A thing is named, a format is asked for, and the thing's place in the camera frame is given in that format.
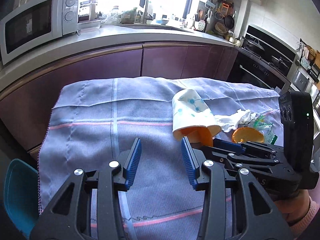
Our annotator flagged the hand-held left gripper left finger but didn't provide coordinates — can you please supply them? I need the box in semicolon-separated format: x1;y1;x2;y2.
29;137;142;240

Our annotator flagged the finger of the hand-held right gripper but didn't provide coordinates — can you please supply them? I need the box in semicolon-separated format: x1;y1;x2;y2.
214;138;275;155
199;145;250;170

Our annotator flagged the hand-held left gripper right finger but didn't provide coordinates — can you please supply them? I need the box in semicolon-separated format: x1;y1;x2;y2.
181;136;293;240

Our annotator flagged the orange peel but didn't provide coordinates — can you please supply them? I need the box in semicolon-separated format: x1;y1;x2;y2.
232;127;265;144

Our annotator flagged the white tissue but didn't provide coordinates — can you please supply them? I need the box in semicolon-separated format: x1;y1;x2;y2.
214;109;257;133

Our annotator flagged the green clear plastic wrapper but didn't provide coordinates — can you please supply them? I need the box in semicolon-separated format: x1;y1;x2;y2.
252;115;279;144

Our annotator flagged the dotted paper cup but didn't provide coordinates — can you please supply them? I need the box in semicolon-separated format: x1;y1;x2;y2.
172;89;222;145

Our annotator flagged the blue plastic trash bin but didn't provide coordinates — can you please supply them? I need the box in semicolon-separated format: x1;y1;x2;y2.
4;159;40;233

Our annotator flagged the person's right hand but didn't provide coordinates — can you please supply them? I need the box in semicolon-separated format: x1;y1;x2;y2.
271;189;312;222

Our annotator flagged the grey checked tablecloth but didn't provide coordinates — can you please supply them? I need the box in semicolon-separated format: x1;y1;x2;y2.
37;77;285;230

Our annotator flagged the metal storage rack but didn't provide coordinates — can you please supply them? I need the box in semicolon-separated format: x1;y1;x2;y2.
290;39;320;98

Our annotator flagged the black integrated cooker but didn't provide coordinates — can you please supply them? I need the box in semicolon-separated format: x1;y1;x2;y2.
226;24;299;90

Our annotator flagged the black lidded cooking pot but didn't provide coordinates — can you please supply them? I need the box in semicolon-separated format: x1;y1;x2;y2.
241;38;265;53

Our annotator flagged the kitchen counter with maroon cabinets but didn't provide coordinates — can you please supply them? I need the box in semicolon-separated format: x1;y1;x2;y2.
0;25;250;153

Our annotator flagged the stack of bowls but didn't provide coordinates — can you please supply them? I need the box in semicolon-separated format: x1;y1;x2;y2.
214;22;228;34

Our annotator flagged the black frying pan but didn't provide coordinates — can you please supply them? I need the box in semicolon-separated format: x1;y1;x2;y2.
224;11;235;29

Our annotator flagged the clear glass baking dish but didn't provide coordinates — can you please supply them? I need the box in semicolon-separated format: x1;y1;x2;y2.
77;20;102;30

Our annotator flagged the bag of green vegetables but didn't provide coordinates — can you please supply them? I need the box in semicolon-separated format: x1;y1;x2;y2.
120;7;138;24

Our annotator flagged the clear plastic bag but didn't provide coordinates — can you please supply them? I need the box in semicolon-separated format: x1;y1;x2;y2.
101;5;123;25

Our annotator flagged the metal sink faucet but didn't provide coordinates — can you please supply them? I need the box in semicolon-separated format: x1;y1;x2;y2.
140;0;153;24

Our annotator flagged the glass kettle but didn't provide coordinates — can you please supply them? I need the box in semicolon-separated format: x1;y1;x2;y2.
79;1;98;22

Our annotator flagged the white microwave oven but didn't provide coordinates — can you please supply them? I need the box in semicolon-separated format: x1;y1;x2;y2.
0;0;80;67

